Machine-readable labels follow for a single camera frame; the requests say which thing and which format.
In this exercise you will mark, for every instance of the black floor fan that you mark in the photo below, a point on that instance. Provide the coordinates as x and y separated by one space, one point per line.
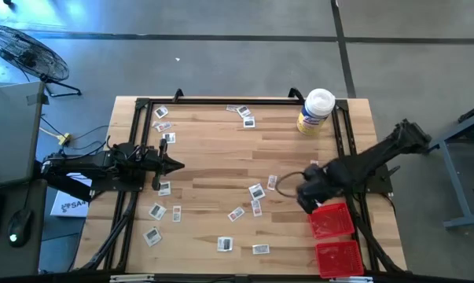
28 55

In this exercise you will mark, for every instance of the black diagonal support bar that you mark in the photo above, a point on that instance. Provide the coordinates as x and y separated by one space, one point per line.
69 189

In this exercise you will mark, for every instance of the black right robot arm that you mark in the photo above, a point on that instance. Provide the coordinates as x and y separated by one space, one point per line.
378 151

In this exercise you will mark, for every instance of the Lysol disinfecting wipes canister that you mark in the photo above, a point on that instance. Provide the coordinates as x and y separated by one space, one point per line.
319 104

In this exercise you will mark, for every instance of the red plastic mesh basket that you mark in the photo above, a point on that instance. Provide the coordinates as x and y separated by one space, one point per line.
339 259
333 222

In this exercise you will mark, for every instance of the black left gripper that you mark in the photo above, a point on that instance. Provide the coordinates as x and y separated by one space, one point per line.
154 163

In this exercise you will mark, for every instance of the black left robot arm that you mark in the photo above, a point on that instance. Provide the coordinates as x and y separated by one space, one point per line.
87 165

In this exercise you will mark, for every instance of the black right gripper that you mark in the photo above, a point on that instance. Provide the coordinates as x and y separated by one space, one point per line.
315 188

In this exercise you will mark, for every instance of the black aluminium table frame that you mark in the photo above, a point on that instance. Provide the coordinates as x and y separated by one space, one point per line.
221 101

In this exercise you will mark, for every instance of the white printed cardboard box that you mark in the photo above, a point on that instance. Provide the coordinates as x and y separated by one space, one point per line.
69 206

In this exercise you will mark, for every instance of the white metal bracket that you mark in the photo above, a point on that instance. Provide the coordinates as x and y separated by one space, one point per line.
350 279
130 278

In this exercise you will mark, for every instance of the yellow power plug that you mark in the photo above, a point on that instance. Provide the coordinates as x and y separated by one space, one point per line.
65 138

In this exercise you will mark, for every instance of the black computer mouse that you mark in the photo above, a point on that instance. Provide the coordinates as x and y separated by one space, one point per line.
19 226

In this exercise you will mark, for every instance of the grey tape strip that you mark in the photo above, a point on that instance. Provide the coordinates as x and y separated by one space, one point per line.
37 99

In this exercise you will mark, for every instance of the blue-grey metal cart frame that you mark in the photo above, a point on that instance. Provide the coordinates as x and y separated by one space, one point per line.
455 184

